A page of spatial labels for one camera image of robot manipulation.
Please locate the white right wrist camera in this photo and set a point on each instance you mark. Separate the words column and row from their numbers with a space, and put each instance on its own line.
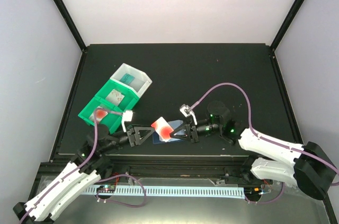
column 187, row 111

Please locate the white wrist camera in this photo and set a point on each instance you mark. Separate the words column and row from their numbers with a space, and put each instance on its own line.
column 126, row 117
column 187, row 111

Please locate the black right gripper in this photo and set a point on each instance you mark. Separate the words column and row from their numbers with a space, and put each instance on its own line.
column 194, row 136

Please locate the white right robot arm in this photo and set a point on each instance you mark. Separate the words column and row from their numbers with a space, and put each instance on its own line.
column 306, row 167

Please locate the black frame post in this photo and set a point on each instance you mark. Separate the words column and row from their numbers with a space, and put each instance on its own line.
column 70, row 23
column 294, row 9

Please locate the black frame post left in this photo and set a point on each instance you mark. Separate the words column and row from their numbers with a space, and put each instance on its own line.
column 70, row 23

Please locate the green end storage bin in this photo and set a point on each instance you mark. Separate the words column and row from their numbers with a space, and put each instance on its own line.
column 111, row 117

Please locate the white storage bin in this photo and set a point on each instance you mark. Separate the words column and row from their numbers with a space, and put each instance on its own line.
column 141, row 83

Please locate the navy blue card holder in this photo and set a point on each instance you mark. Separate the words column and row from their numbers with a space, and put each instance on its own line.
column 174, row 124

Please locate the white slotted cable duct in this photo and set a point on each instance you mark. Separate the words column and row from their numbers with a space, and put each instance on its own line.
column 167, row 191

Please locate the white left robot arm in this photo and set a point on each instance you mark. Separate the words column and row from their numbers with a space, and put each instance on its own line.
column 46, row 206

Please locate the black frame post right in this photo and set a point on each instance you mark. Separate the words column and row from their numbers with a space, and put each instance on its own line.
column 294, row 9

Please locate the green middle storage bin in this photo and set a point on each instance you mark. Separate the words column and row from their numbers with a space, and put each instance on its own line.
column 130, row 98

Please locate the teal VIP card in bin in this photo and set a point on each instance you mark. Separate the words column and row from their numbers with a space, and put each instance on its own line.
column 127, row 79

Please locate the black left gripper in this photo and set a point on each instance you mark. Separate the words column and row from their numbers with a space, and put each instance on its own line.
column 134, row 136

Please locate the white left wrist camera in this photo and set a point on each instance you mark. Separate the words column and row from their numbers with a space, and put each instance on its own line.
column 126, row 117

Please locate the white red card in bin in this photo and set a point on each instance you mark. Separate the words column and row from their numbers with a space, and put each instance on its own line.
column 98, row 114

